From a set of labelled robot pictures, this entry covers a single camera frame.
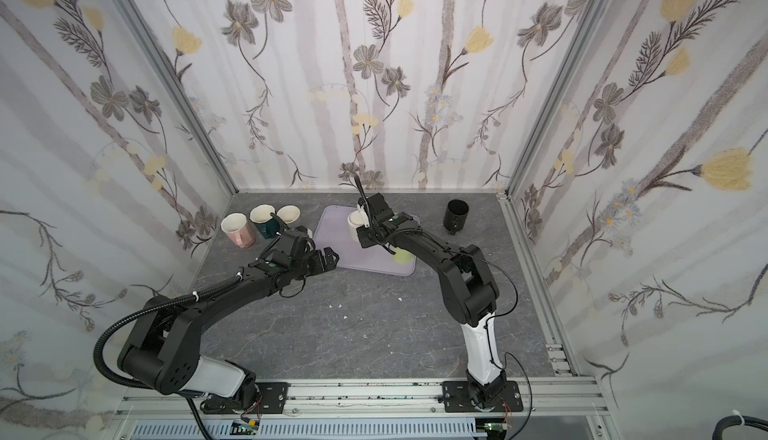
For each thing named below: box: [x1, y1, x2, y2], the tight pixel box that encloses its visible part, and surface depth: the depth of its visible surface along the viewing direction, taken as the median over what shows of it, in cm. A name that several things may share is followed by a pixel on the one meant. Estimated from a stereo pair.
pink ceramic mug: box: [220, 212, 256, 249], surface depth 100 cm
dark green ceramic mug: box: [249, 204, 277, 239], surface depth 101 cm
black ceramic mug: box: [443, 198, 469, 235], surface depth 106 cm
